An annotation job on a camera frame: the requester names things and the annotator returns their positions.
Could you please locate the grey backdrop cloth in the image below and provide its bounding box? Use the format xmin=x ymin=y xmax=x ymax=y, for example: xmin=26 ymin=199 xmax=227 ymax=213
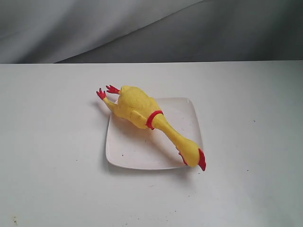
xmin=0 ymin=0 xmax=303 ymax=63

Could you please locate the yellow rubber chicken toy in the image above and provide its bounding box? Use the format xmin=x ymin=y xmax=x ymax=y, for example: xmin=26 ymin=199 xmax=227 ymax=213
xmin=96 ymin=85 xmax=207 ymax=171

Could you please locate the white square plate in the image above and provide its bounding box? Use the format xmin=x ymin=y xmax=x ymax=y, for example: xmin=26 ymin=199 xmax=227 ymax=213
xmin=106 ymin=97 xmax=203 ymax=170

